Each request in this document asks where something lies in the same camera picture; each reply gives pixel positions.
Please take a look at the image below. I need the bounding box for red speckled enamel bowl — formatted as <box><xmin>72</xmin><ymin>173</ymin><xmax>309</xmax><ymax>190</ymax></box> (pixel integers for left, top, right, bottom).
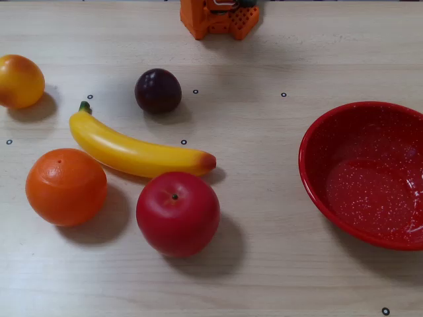
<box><xmin>298</xmin><ymin>101</ymin><xmax>423</xmax><ymax>251</ymax></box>

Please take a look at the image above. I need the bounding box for orange robot base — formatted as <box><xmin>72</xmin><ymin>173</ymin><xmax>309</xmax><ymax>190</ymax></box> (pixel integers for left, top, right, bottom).
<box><xmin>180</xmin><ymin>0</ymin><xmax>260</xmax><ymax>41</ymax></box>

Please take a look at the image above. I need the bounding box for red toy apple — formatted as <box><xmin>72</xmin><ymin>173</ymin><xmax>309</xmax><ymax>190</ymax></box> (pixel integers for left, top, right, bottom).
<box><xmin>135</xmin><ymin>171</ymin><xmax>221</xmax><ymax>258</ymax></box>

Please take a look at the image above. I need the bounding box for orange toy orange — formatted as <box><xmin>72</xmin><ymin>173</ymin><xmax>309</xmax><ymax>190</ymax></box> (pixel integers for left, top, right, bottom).
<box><xmin>25</xmin><ymin>148</ymin><xmax>108</xmax><ymax>227</ymax></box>

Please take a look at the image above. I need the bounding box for yellow toy banana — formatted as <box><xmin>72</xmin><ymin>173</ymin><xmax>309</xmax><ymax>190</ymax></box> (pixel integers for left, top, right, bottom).
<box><xmin>69</xmin><ymin>100</ymin><xmax>217</xmax><ymax>179</ymax></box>

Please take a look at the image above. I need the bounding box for yellow orange toy peach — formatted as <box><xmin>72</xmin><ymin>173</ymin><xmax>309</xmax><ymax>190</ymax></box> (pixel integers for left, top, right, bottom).
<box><xmin>0</xmin><ymin>54</ymin><xmax>46</xmax><ymax>110</ymax></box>

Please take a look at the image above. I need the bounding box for dark purple toy plum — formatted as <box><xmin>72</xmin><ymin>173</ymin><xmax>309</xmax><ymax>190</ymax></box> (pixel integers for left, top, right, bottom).
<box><xmin>134</xmin><ymin>68</ymin><xmax>182</xmax><ymax>116</ymax></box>

